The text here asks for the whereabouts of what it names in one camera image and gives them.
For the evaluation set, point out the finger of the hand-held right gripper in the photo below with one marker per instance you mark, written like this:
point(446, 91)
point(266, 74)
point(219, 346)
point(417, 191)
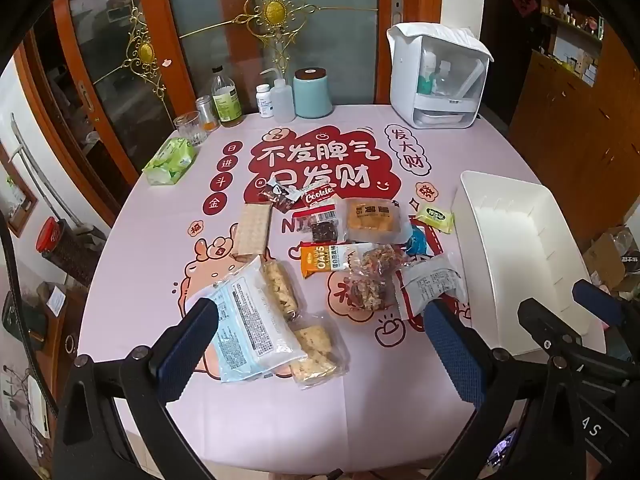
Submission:
point(597, 302)
point(542, 322)

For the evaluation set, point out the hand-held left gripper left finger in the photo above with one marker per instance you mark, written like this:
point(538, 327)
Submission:
point(185, 347)

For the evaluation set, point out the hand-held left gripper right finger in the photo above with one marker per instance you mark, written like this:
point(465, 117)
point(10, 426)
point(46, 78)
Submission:
point(452, 355)

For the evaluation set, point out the large white blue packet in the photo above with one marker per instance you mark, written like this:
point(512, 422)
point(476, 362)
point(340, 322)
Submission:
point(250, 320)

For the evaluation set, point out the white printed snack packet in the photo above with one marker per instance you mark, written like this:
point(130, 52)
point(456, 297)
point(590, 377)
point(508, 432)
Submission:
point(432, 280)

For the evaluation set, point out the white plastic storage bin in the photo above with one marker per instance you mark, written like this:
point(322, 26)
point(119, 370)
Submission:
point(520, 240)

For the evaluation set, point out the clear nut cluster packet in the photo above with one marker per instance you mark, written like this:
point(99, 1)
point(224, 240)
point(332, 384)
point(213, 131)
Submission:
point(382, 260)
point(370, 292)

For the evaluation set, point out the puffed snack packet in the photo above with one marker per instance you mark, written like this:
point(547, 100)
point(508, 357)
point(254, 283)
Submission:
point(280, 285)

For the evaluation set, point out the rice crisp packet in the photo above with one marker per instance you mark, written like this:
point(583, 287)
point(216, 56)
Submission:
point(317, 350)

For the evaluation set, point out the beige cracker packet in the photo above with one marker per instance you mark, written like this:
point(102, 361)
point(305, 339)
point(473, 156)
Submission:
point(252, 230)

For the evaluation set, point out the orange oat bar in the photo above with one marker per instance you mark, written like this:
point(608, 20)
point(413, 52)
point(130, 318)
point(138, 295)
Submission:
point(320, 259)

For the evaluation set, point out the cardboard box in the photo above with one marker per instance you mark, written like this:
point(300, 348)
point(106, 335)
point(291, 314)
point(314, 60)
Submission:
point(602, 260)

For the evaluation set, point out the pink printed tablecloth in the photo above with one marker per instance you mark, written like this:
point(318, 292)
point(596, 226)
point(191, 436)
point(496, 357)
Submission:
point(150, 260)

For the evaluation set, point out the blue snack packet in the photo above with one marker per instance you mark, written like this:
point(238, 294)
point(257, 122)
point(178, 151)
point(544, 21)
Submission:
point(415, 240)

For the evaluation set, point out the green candy packet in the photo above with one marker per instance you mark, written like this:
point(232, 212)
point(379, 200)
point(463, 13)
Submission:
point(436, 217)

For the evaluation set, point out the yellow cake packet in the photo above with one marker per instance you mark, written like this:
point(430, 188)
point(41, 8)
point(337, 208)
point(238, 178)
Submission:
point(370, 220)

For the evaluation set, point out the red lid jar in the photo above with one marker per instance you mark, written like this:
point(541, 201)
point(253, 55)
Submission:
point(62, 245)

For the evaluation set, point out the dark chocolate packet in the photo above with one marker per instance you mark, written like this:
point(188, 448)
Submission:
point(277, 195)

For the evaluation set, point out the wooden cabinet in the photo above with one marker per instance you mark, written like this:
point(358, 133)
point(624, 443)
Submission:
point(560, 125)

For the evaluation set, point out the green tissue pack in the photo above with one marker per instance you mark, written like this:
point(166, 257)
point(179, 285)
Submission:
point(170, 160)

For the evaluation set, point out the clear glass cup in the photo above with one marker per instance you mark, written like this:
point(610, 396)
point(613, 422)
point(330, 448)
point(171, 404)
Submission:
point(190, 130)

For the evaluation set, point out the small metal tin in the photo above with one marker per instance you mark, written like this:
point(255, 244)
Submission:
point(206, 112)

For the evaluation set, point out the green label oil bottle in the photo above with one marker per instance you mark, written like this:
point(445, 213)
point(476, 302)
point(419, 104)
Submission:
point(226, 102)

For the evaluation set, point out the white pill bottle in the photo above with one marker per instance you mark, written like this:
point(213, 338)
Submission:
point(265, 102)

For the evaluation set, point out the white squeeze bottle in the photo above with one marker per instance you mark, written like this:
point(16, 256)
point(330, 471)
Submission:
point(282, 102)

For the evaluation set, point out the white cosmetic storage box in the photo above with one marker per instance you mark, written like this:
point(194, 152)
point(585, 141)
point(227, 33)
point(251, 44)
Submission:
point(405, 80)

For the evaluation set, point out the teal canister brown lid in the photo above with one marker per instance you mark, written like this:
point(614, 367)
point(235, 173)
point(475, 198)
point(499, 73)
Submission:
point(312, 95)

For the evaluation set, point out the gold door ornament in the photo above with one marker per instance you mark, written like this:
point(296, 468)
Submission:
point(273, 10)
point(146, 52)

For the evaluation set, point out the wooden glass door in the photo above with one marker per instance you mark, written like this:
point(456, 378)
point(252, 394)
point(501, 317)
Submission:
point(160, 20)

